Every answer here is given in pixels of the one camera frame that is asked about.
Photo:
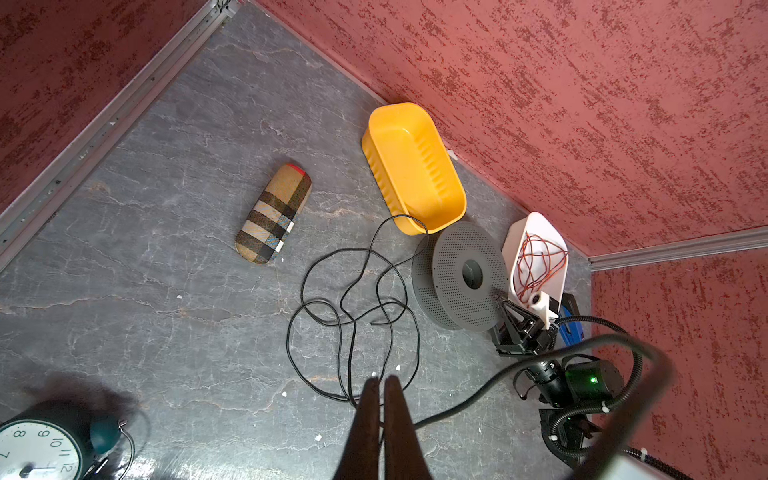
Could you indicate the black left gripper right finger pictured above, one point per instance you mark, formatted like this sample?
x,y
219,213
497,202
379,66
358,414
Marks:
x,y
403,456

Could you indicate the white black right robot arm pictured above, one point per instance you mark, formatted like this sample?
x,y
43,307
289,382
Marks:
x,y
572,388

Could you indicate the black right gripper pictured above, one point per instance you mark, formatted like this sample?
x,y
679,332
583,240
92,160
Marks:
x,y
518,332

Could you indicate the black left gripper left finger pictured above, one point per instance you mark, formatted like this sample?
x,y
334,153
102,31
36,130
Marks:
x,y
360,458

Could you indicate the grey perforated cable spool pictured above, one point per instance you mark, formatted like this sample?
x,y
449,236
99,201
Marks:
x,y
460,277

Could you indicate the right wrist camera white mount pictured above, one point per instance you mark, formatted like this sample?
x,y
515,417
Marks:
x,y
545,307

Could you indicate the plaid fabric glasses case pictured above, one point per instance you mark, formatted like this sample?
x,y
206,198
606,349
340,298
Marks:
x,y
273,216

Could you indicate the white plastic tray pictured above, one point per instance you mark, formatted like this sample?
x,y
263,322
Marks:
x,y
536,257

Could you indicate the aluminium corner post right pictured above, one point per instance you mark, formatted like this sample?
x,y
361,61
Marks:
x,y
749,239

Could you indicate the yellow plastic tub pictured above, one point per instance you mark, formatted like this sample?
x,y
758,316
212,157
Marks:
x,y
411,166

